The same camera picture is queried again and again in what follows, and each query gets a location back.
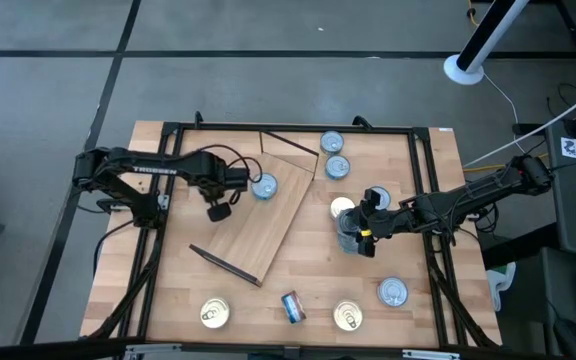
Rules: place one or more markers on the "black aluminium table frame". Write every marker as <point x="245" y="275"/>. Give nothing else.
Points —
<point x="228" y="126"/>

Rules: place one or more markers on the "white bag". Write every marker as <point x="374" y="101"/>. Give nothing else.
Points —
<point x="500" y="282"/>

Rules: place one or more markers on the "black desk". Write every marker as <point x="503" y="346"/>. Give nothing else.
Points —
<point x="563" y="290"/>

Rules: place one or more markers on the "black power strip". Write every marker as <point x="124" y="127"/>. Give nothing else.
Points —
<point x="528" y="129"/>

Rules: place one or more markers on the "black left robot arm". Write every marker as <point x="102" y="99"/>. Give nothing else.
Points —
<point x="153" y="170"/>

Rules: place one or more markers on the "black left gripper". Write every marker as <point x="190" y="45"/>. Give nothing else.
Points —
<point x="233" y="180"/>

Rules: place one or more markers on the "white pole round base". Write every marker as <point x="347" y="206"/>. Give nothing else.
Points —
<point x="463" y="70"/>

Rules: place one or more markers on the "blue pink can gold lid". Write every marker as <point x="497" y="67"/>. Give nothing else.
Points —
<point x="340" y="205"/>
<point x="347" y="315"/>
<point x="293" y="307"/>
<point x="214" y="313"/>

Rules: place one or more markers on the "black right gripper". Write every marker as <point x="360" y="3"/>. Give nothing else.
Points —
<point x="383" y="224"/>

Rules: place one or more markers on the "teal tuna can silver lid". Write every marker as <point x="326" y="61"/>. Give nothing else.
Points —
<point x="331" y="142"/>
<point x="265" y="186"/>
<point x="337" y="167"/>
<point x="349" y="244"/>

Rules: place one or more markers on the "small yellow tag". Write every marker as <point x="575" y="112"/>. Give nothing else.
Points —
<point x="365" y="232"/>

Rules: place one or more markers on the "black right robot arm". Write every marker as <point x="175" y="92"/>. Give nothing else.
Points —
<point x="468" y="197"/>

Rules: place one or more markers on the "black computer mouse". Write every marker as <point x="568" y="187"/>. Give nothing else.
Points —
<point x="570" y="340"/>

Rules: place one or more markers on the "blue pink can silver lid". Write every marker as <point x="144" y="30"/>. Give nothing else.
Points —
<point x="393" y="292"/>

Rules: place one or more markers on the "wooden shelf black metal legs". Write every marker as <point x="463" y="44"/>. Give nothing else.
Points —
<point x="263" y="225"/>

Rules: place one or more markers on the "black rail silver brackets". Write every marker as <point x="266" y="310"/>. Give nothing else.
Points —
<point x="68" y="347"/>

